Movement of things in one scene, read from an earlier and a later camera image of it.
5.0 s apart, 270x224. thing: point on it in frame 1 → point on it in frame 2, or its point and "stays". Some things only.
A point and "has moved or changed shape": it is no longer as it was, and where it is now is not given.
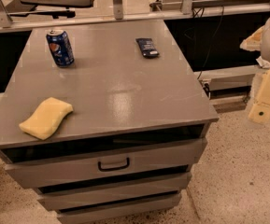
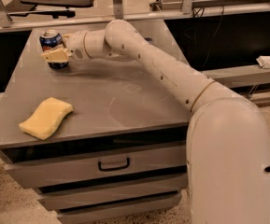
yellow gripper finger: x=252 y=43 → x=76 y=45
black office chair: x=55 y=1 stays
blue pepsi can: x=60 y=46 has moved or changed shape
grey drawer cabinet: x=137 y=126 stays
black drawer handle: x=113 y=168 stays
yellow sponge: x=47 y=119 stays
